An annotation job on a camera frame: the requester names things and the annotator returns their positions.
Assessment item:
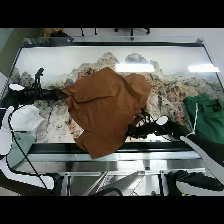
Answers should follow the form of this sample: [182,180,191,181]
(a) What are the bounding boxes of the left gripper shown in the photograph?
[42,87,70,101]

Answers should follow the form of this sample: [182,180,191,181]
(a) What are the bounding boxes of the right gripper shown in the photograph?
[127,121,159,140]

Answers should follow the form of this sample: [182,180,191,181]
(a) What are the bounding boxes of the brown T-shirt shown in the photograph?
[61,66,153,160]

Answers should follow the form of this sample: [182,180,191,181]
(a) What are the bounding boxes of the white garment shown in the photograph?
[12,104,46,133]

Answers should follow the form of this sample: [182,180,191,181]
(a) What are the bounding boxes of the pale green garment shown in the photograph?
[5,131,37,169]

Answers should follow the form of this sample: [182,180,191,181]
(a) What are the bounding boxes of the dark green garment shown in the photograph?
[182,92,224,145]

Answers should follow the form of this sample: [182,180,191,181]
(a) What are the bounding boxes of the black cable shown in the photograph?
[7,109,50,190]
[95,186,125,197]

